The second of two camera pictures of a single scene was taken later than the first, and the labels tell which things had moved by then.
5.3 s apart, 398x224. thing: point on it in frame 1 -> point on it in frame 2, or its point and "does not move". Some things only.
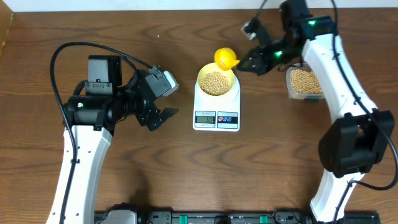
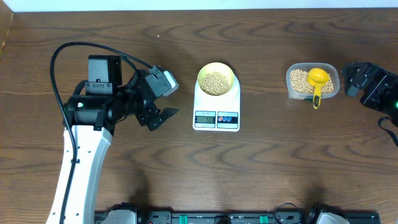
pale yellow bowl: (214, 81) does not move
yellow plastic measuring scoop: (225, 58) -> (316, 77)
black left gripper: (151, 112) does not move
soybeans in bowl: (215, 83) does not move
